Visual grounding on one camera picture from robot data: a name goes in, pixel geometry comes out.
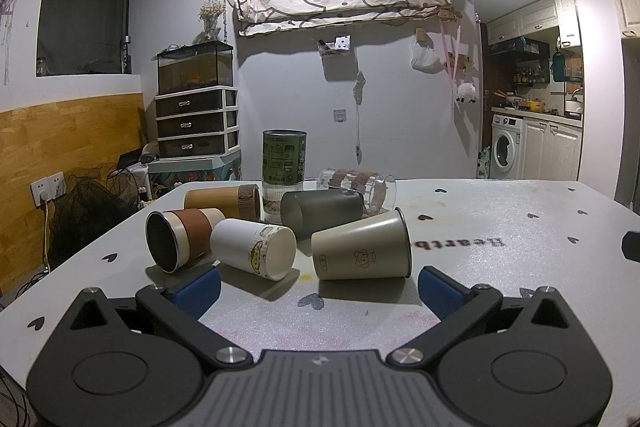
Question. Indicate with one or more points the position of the white plastic drawer unit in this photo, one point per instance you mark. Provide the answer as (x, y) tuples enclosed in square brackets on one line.
[(195, 122)]

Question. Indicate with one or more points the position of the white plush sheep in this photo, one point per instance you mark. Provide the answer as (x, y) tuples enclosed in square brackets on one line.
[(466, 93)]

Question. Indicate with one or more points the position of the white plastic bag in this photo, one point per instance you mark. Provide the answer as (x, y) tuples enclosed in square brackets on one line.
[(426, 58)]

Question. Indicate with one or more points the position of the white washing machine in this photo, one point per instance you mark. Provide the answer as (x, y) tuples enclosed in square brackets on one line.
[(506, 147)]

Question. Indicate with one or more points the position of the beige metal cup cartoon print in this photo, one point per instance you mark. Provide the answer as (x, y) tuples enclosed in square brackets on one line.
[(357, 252)]

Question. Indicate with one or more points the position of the green printed can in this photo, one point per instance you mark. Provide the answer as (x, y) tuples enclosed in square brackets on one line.
[(284, 157)]

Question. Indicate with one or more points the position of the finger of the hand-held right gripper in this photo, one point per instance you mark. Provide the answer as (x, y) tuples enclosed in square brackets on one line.
[(632, 247)]

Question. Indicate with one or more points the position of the white wall power outlet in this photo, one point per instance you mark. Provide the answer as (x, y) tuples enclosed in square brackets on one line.
[(47, 188)]

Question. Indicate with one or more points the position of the kitchen shelf with bottles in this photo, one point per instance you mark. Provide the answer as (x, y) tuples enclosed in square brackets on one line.
[(530, 74)]

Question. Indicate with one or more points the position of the clear glass cup brown band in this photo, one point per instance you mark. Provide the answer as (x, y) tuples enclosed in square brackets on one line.
[(357, 184)]

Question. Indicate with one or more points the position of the small wall shelf holder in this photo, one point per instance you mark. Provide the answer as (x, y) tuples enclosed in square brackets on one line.
[(335, 46)]

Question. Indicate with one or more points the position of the white lower kitchen cabinet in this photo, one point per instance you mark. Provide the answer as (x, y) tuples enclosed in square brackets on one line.
[(550, 149)]

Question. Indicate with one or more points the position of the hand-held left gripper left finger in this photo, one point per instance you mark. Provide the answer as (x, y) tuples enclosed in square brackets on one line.
[(196, 293)]

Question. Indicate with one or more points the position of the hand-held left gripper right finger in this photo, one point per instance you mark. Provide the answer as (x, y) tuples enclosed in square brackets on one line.
[(441, 291)]

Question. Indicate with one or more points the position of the dark grey cup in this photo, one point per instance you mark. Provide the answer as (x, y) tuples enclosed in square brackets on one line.
[(320, 212)]

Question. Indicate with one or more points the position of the clear ribbed glass cup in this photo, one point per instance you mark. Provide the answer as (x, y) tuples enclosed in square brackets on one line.
[(272, 202)]

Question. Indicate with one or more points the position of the dried flowers in vase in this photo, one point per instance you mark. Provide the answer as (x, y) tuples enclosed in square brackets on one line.
[(211, 19)]

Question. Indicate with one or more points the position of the white upper kitchen cabinets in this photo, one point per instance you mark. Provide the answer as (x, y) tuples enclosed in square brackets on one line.
[(550, 14)]

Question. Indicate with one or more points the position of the white cup yellow print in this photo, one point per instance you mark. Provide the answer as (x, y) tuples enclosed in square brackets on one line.
[(245, 247)]

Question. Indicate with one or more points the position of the cream cup brown band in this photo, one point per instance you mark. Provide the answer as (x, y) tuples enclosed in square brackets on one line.
[(192, 234)]

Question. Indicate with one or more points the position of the tan brown paper cup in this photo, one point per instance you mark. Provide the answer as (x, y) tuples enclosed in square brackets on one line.
[(217, 199)]

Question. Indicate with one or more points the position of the glass fish tank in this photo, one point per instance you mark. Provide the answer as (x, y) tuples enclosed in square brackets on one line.
[(195, 69)]

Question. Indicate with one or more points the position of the black net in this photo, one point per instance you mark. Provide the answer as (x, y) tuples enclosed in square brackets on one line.
[(85, 217)]

